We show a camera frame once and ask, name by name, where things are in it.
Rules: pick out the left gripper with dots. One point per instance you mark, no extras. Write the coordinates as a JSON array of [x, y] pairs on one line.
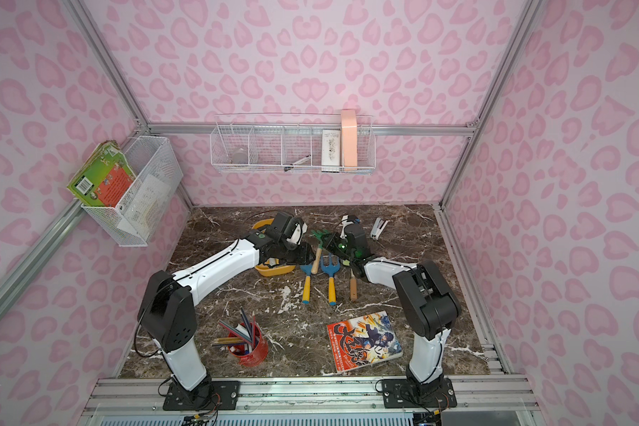
[[303, 253]]

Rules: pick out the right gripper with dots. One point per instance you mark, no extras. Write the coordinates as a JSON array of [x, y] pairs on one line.
[[333, 243]]

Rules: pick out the blue rake yellow handle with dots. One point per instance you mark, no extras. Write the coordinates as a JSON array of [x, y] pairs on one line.
[[331, 265], [307, 270]]

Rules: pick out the yellow plastic storage box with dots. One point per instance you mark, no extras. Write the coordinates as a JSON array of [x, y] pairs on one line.
[[272, 267]]

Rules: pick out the light green rake wooden handle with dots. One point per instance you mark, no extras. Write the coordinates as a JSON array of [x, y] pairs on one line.
[[353, 287]]

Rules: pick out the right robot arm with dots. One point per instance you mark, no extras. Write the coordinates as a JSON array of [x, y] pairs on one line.
[[430, 306]]

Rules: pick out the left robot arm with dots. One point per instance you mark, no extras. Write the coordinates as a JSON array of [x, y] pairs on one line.
[[167, 311]]

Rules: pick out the pink box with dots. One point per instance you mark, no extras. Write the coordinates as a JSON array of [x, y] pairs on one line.
[[349, 139]]

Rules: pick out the white blue stapler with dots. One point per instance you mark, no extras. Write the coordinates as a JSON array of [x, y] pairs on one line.
[[378, 228]]

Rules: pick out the black silver pen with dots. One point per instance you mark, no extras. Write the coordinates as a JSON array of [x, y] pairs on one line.
[[303, 161]]

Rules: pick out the grey round tin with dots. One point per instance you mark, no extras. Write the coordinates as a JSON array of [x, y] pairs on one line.
[[240, 156]]

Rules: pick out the red comic book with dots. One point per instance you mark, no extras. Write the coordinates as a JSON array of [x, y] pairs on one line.
[[363, 341]]

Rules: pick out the white card pack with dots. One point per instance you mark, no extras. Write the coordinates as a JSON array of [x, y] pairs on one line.
[[331, 151]]

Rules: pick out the red pencil cup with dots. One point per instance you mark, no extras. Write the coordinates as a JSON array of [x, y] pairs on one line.
[[251, 356]]

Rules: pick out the white paper sheet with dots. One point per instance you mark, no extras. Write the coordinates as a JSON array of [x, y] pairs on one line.
[[143, 206]]

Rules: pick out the green red book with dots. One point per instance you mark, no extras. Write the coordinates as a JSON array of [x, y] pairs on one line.
[[104, 178]]

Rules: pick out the white wire wall shelf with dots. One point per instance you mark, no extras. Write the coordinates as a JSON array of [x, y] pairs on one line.
[[278, 139]]

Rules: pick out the white mesh wall basket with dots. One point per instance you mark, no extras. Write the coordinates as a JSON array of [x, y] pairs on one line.
[[146, 155]]

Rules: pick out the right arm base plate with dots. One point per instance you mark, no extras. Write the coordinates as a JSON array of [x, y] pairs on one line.
[[405, 393]]

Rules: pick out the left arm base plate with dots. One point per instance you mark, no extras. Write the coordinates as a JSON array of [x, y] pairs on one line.
[[220, 395]]

